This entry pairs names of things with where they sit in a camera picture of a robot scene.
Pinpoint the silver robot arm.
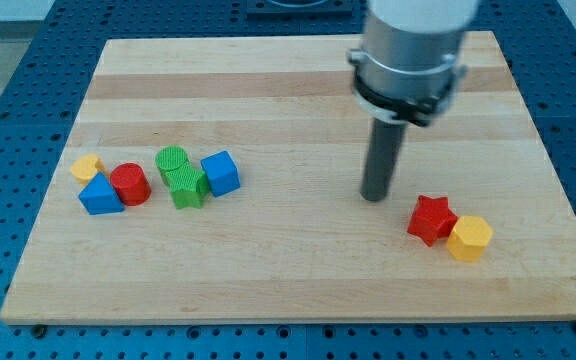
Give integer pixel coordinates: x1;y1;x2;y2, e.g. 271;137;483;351
347;0;479;127

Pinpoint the blue cube block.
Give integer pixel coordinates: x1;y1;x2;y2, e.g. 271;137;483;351
200;151;240;197

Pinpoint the green star block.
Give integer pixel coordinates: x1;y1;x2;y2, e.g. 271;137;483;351
165;164;210;209

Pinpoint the red star block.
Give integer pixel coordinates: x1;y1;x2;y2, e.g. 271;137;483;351
407;195;458;247

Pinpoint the wooden board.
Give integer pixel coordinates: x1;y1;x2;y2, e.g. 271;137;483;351
0;31;576;325

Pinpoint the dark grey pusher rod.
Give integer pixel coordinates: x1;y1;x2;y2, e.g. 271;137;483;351
360;119;407;202

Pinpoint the green cylinder block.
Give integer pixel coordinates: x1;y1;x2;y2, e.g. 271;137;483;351
155;145;189;185

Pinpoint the red cylinder block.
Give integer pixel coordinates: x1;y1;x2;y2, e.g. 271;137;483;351
110;163;152;206

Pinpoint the yellow hexagon block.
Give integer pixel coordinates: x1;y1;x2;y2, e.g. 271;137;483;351
446;215;494;262

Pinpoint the blue triangle block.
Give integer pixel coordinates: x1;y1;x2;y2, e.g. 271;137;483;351
78;172;124;215

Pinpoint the yellow heart block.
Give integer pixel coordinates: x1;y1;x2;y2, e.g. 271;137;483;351
70;153;106;186

